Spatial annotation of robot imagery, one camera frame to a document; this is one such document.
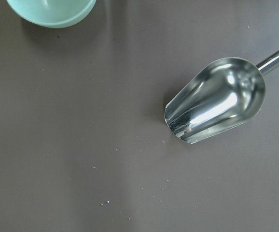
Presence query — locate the metal scoop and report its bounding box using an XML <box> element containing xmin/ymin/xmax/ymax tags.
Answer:
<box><xmin>164</xmin><ymin>51</ymin><xmax>279</xmax><ymax>144</ymax></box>

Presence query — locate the mint green bowl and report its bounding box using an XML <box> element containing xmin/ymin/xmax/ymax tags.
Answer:
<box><xmin>7</xmin><ymin>0</ymin><xmax>96</xmax><ymax>29</ymax></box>

